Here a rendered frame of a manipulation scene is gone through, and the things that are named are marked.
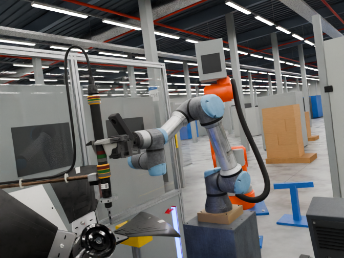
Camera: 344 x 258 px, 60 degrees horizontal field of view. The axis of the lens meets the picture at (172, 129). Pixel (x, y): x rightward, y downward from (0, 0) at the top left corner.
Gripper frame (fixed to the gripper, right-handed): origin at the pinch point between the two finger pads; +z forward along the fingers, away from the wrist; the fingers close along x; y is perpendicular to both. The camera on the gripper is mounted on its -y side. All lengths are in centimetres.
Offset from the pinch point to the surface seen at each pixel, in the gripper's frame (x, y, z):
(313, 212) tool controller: -58, 30, -35
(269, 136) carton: 260, 71, -773
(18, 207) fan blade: 7.8, 16.0, 23.5
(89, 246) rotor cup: -5.1, 31.3, 9.7
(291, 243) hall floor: 43, 151, -276
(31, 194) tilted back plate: 41.0, 19.2, 4.9
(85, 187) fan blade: 12.2, 16.9, -2.7
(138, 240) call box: 23, 51, -34
